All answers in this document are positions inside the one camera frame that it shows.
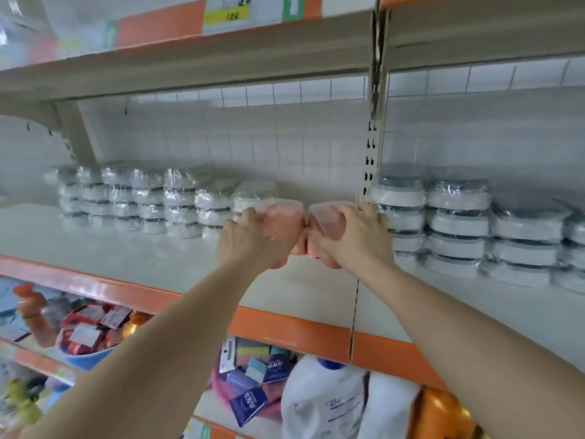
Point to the person's left hand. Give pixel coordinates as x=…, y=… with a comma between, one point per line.
x=251, y=244

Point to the person's right hand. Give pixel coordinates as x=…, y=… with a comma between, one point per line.
x=355, y=244

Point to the orange lid plastic box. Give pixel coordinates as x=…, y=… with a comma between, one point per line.
x=324, y=219

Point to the soap dish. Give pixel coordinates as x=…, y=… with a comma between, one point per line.
x=283, y=219

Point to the orange metal store shelving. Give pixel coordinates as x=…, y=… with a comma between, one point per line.
x=292, y=332

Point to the stacks of clear-lid soap dishes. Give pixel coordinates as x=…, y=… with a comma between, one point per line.
x=146, y=198

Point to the stacks of grey-lid soap dishes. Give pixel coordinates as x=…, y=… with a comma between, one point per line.
x=475, y=233

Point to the person's left forearm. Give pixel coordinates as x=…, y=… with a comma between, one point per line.
x=146, y=361

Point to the person's right forearm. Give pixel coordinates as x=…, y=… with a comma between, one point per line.
x=494, y=352

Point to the pink tub of blue packets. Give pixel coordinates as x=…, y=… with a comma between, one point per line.
x=251, y=379

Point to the white jug blue cap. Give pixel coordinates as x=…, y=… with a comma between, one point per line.
x=388, y=407
x=322, y=397

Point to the blue tub of red packets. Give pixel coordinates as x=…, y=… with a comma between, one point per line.
x=91, y=335

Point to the wide orange plastic bottle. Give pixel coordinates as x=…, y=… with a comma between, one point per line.
x=443, y=416

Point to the white label green arrow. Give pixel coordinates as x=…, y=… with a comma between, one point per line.
x=87, y=36
x=254, y=12

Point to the blue paper sheet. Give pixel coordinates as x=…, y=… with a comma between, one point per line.
x=14, y=315

